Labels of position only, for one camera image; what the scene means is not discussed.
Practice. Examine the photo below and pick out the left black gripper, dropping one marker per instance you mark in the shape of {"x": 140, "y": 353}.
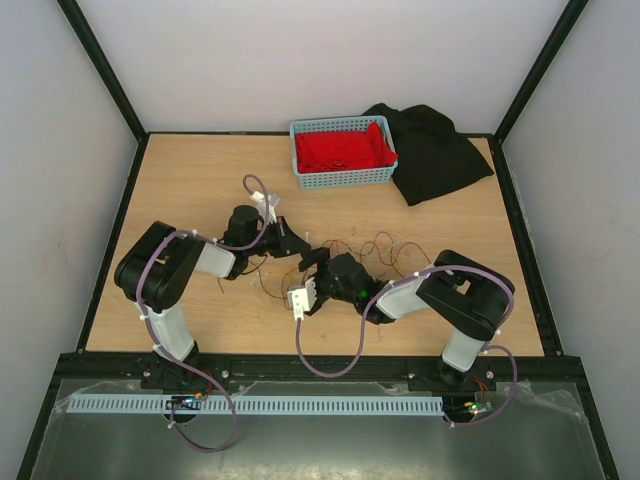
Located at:
{"x": 288, "y": 241}

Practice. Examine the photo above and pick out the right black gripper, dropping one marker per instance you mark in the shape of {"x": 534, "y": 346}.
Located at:
{"x": 310, "y": 257}

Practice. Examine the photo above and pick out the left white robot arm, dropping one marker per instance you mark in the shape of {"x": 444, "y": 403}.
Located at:
{"x": 157, "y": 269}

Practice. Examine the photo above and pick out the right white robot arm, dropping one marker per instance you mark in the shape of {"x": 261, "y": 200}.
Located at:
{"x": 472, "y": 298}

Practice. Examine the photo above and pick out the red cloth in basket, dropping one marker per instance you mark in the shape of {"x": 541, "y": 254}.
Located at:
{"x": 343, "y": 150}

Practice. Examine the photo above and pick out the light blue perforated basket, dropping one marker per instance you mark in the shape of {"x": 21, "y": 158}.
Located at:
{"x": 348, "y": 178}

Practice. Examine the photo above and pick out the black folded cloth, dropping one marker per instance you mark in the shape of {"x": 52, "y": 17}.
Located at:
{"x": 433, "y": 158}

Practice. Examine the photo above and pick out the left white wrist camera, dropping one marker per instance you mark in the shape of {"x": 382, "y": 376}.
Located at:
{"x": 266, "y": 206}

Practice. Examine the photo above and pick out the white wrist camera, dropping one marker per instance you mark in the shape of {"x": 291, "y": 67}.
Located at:
{"x": 266, "y": 206}
{"x": 301, "y": 298}

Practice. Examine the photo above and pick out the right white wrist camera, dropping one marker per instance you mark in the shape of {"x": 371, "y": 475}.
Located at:
{"x": 301, "y": 298}

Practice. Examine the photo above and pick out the light blue slotted cable duct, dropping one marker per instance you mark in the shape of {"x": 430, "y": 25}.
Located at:
{"x": 258, "y": 405}

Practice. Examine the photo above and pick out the black metal frame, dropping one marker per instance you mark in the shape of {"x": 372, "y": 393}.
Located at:
{"x": 554, "y": 361}

